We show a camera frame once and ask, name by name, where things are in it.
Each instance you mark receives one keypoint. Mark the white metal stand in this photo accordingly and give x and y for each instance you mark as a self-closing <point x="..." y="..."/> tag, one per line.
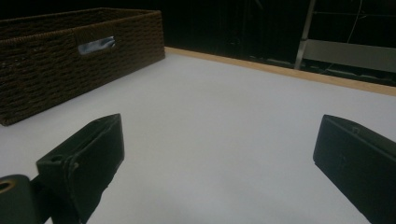
<point x="342" y="54"/>

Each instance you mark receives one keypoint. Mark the light blue tank top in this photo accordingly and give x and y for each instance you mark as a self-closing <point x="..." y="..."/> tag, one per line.
<point x="93" y="46"/>

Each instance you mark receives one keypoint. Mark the brown woven basket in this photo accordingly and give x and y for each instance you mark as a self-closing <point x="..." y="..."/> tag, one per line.
<point x="46" y="81"/>

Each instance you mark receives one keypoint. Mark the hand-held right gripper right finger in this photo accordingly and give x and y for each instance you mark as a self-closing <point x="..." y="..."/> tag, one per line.
<point x="358" y="168"/>

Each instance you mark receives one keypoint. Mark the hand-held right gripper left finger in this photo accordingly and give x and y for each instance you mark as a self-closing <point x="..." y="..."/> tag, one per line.
<point x="81" y="161"/>

